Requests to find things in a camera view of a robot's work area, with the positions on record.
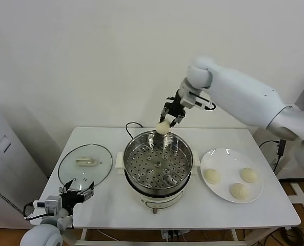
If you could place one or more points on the white desk foot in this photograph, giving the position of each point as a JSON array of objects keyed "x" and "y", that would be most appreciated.
[{"x": 303, "y": 196}]

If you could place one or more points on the round glass pot lid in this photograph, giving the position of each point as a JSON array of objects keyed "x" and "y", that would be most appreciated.
[{"x": 90, "y": 151}]

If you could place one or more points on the white table frame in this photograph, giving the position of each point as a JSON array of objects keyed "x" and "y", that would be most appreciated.
[{"x": 83, "y": 234}]

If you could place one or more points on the white power strip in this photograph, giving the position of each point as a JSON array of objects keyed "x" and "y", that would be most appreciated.
[{"x": 171, "y": 234}]

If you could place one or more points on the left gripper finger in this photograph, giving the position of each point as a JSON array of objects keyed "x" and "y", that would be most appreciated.
[
  {"x": 64, "y": 189},
  {"x": 89, "y": 193}
]

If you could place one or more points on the white round plate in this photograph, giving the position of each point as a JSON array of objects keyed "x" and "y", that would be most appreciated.
[{"x": 226, "y": 159}]

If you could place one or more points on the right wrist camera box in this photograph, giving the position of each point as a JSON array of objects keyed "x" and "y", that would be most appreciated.
[{"x": 190, "y": 101}]

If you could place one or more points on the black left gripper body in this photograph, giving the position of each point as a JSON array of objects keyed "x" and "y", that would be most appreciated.
[{"x": 72, "y": 198}]

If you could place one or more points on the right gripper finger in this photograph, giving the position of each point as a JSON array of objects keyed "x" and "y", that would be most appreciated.
[
  {"x": 164, "y": 112},
  {"x": 178, "y": 119}
]

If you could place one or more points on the white floor cabinet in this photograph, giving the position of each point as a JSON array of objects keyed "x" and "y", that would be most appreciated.
[{"x": 3, "y": 159}]

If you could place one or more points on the perforated steel steamer basket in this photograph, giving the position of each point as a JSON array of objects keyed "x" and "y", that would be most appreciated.
[{"x": 151, "y": 174}]

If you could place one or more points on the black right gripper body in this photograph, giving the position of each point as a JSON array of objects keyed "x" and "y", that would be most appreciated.
[{"x": 177, "y": 106}]

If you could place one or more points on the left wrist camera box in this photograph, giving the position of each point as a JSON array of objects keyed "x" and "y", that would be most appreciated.
[{"x": 51, "y": 203}]

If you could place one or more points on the white steamed baozi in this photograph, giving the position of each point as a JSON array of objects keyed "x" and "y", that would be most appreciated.
[
  {"x": 239, "y": 191},
  {"x": 249, "y": 175},
  {"x": 212, "y": 176},
  {"x": 162, "y": 128}
]

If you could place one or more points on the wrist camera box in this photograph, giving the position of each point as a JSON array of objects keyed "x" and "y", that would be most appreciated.
[
  {"x": 51, "y": 203},
  {"x": 190, "y": 101}
]

